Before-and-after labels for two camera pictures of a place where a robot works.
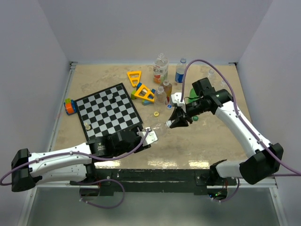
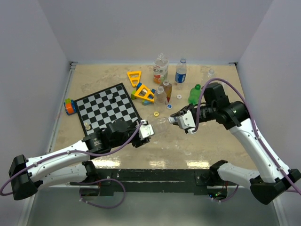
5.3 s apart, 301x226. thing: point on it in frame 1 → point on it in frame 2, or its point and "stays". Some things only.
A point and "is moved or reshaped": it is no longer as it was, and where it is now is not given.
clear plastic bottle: (210, 72) stays
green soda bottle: (192, 95) stays
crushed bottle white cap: (169, 123) is moved or reshaped
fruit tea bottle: (160, 68) stays
